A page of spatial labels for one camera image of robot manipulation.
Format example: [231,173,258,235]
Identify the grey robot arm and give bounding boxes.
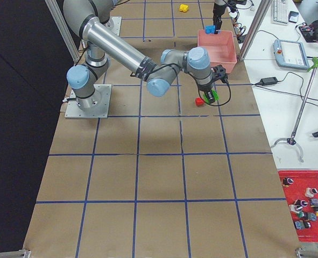
[63,1,216,105]

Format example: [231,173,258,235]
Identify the teach pendant tablet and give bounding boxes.
[273,39,309,70]

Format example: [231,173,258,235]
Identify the green toy block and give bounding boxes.
[203,89,219,105]

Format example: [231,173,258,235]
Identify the blue toy block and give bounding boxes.
[204,25,216,34]

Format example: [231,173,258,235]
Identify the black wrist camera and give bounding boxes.
[212,64,228,84]

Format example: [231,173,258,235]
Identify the black power adapter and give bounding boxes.
[259,77,279,86]

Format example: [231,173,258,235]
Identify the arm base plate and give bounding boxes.
[65,84,112,119]

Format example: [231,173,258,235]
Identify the pink plastic box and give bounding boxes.
[197,30,237,74]

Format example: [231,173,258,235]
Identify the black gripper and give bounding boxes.
[197,82,215,104]
[213,0,226,34]

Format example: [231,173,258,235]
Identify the yellow toy block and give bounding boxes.
[179,4,189,13]

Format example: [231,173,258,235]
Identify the white keyboard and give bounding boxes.
[271,0,288,25]

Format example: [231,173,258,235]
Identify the green handled grabber tool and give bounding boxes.
[271,57,318,163]

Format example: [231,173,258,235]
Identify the red toy block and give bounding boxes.
[195,98,205,106]

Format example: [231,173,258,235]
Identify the aluminium frame post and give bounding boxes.
[238,0,271,61]

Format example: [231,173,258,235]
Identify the red parts tray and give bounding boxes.
[279,170,318,242]

